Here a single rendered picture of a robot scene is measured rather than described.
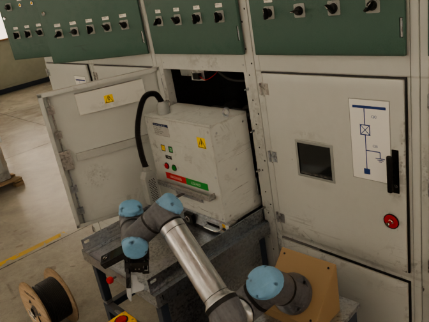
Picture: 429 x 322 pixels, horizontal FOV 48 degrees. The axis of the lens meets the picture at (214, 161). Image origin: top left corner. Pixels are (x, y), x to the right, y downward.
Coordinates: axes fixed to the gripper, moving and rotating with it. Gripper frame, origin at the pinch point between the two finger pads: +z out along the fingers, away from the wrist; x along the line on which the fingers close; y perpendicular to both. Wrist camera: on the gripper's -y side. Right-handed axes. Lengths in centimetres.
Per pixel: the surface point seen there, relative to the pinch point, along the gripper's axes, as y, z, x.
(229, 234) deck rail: 42, 15, 42
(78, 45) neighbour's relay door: -31, -39, 141
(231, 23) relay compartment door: 42, -71, 73
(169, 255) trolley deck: 14.8, 24.0, 39.8
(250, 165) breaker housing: 53, -8, 63
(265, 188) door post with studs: 60, 0, 56
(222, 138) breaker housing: 39, -25, 58
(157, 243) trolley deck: 9, 28, 52
